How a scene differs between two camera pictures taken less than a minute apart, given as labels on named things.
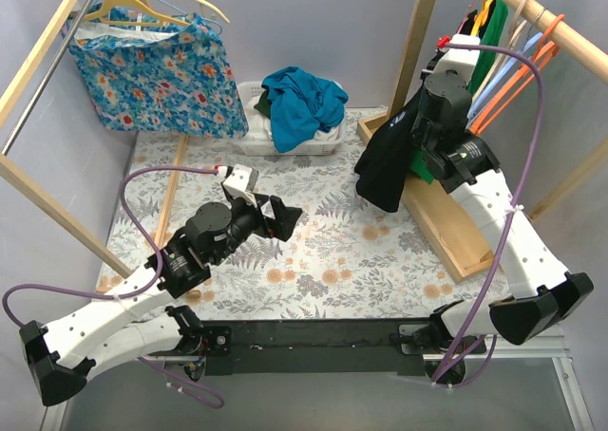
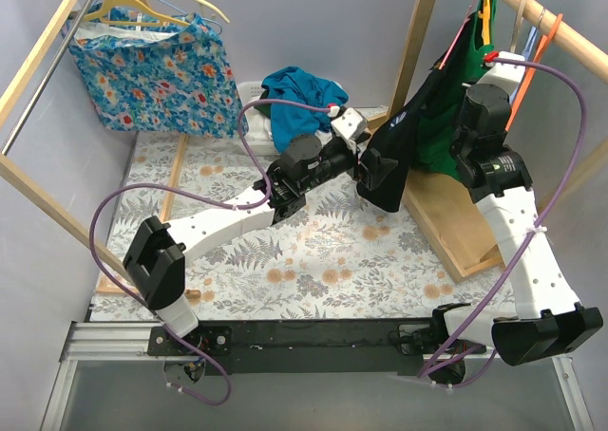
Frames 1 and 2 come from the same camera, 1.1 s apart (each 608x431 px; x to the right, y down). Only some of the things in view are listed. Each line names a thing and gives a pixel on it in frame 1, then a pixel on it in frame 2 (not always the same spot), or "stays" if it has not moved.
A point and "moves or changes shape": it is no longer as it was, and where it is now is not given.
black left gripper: [266, 217] to [360, 166]
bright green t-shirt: [490, 39] moves or changes shape
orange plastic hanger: [545, 53] moves or changes shape
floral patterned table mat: [349, 258] stays
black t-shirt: [385, 165] stays
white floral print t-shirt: [258, 124] stays
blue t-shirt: [300, 105] stays
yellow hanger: [484, 13] moves or changes shape
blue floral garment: [149, 69] stays
